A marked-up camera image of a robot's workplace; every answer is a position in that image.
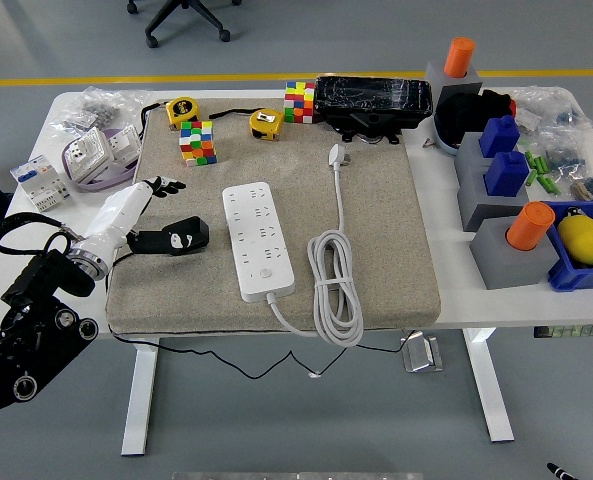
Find white power strip cable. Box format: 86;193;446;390
264;143;365;347

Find blue plastic bin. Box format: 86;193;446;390
539;199;593;294

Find yellow lemon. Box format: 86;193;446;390
557;214;593;265

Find blue square peg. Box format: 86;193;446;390
478;115;521;159
484;149;531;198

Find clear bag of blue parts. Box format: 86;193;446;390
538;127;590;174

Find thin black adapter cord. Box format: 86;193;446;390
104;248;420;382

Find orange cylinder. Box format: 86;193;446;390
506;201;556;251
443;36;476;79

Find black power adapter plug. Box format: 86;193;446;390
161;215;211;257

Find yellow tape measure silver clip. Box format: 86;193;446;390
249;108;285;142

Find white wall socket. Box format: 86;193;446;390
63;127;115;181
103;124;142;169

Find clear bag of grey screws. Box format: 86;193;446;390
48;85;152;139

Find table height control panel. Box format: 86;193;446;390
533;324;593;339

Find white circuit breaker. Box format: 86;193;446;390
9;154;72;214

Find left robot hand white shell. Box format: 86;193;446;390
73;174;198;267

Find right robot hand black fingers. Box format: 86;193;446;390
545;462;585;480

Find colourful cube stack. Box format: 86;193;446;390
178;119;219;169
283;80;317;125

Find silver metal bracket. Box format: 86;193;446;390
399;335;445;374

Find black office chair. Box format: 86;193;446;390
125;0;242;49

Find black tape measure strap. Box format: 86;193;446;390
139;101;171;132
208;107;252;120

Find white table leg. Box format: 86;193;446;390
120;337;161;457
463;327;516;444

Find light blue dish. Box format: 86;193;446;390
433;115;465;157

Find grey peg block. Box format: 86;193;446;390
469;215;562;291
424;60;485;109
453;131;495;174
456;159;545;233

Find white power strip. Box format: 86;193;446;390
222;181;297;304

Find clear plastic bag of parts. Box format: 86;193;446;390
510;85;593;134

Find black box wrapped in film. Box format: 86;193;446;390
313;74;435;146

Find yellow tape measure black label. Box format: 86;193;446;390
165;96;201;129

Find grey-brown mat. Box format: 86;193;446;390
104;97;442;335

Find black cloth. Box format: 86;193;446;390
434;88;515;146

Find purple tray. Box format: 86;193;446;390
61;127;142;194

